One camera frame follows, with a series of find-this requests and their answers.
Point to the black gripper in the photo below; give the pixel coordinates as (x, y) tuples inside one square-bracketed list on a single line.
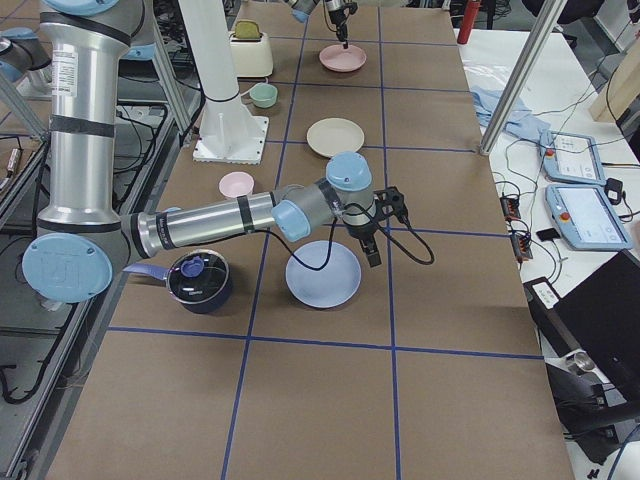
[(335, 13), (361, 231)]

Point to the pink plate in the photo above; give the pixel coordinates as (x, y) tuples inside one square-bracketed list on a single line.
[(339, 59)]

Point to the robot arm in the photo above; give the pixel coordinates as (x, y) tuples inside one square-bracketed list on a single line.
[(82, 243), (302, 9)]

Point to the blue plate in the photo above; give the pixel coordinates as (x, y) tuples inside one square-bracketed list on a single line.
[(332, 286)]

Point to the cream toaster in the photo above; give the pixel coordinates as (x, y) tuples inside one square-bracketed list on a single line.
[(251, 50)]

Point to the green bowl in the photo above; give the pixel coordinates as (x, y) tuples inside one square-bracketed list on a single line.
[(263, 95)]

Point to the cream plate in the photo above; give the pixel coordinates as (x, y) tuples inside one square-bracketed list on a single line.
[(330, 136)]

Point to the red cylinder bottle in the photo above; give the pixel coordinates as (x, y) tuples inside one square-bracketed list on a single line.
[(468, 20)]

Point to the pink bowl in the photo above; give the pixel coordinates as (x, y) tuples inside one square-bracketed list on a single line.
[(236, 184)]

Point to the glass pot lid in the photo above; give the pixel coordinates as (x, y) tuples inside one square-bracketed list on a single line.
[(198, 276)]

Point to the dark blue pot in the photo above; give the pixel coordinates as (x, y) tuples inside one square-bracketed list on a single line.
[(160, 273)]

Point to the lower teach pendant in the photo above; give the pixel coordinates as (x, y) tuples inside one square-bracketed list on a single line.
[(585, 218)]

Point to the teach pendant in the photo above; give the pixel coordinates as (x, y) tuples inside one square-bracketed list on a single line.
[(571, 158), (585, 218)]

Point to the upper teach pendant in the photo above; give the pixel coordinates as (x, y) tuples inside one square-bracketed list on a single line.
[(571, 158)]

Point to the black laptop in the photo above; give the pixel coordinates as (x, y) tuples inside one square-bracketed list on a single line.
[(599, 316)]

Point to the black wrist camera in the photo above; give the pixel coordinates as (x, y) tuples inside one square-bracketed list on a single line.
[(390, 202)]

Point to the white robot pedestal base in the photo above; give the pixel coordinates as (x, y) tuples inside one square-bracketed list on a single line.
[(228, 132)]

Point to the aluminium frame post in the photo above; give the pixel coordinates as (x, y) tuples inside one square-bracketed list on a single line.
[(535, 42)]

